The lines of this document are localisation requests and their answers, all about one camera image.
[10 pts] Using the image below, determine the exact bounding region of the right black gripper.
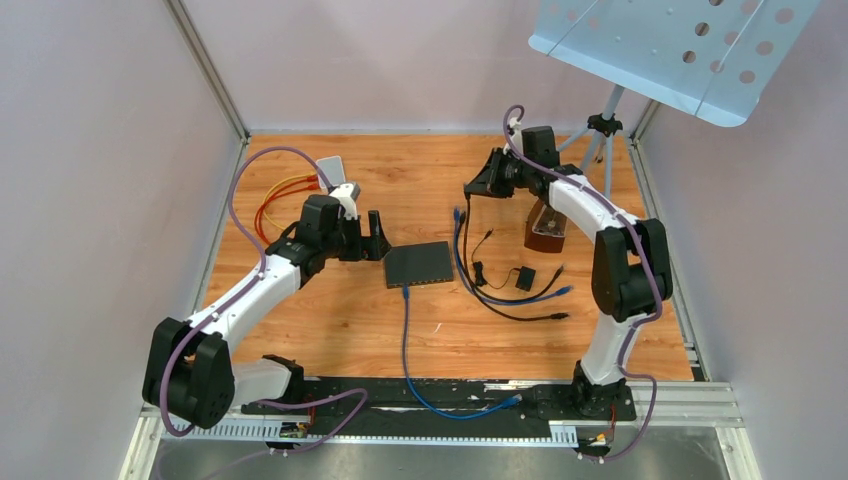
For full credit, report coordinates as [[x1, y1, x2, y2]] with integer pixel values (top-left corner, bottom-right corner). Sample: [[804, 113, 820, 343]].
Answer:
[[465, 148, 533, 199]]

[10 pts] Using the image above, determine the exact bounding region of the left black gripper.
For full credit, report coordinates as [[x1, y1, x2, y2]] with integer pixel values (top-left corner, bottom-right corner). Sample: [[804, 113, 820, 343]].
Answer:
[[322, 210, 392, 262]]

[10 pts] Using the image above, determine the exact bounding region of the blue network cable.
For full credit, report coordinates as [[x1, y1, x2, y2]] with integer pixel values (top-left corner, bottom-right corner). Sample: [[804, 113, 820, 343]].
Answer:
[[451, 206, 574, 307], [401, 286, 525, 423]]

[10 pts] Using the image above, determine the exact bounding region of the black network switch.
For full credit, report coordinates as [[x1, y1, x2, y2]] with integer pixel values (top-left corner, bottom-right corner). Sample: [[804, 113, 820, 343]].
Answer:
[[384, 241, 454, 289]]

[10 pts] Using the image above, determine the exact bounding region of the small white router box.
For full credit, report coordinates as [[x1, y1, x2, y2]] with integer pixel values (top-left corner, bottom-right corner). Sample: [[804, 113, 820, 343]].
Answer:
[[316, 155, 347, 190]]

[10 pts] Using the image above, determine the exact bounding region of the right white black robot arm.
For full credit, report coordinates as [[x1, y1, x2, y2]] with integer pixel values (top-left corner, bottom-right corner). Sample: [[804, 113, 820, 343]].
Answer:
[[464, 123, 673, 418]]

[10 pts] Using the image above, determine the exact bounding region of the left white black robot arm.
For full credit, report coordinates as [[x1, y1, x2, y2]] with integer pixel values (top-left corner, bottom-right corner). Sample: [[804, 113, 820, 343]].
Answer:
[[141, 193, 391, 429]]

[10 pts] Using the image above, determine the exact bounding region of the brown wooden metronome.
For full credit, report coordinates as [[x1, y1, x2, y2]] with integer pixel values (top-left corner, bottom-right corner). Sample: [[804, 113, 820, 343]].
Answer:
[[524, 200, 567, 254]]

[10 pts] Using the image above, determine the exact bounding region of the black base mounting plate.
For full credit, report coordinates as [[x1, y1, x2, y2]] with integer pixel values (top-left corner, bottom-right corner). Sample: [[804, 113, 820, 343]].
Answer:
[[279, 377, 611, 438]]

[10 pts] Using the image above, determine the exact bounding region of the silver music stand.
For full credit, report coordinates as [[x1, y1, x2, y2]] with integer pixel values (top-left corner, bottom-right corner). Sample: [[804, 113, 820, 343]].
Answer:
[[529, 0, 825, 200]]

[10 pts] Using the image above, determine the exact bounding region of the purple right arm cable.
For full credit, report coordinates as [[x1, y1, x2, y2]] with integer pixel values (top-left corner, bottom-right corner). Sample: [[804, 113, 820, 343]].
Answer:
[[502, 104, 665, 463]]

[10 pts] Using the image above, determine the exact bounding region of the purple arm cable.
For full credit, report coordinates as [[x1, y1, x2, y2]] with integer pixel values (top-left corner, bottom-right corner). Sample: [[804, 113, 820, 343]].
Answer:
[[502, 104, 665, 463], [158, 146, 370, 480]]

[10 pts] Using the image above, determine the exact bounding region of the red network cable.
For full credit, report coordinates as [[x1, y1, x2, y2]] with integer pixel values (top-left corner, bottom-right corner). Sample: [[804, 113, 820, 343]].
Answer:
[[254, 178, 323, 246]]

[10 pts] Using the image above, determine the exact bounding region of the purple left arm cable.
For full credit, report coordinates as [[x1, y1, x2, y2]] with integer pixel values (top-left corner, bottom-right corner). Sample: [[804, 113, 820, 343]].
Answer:
[[158, 146, 370, 480]]

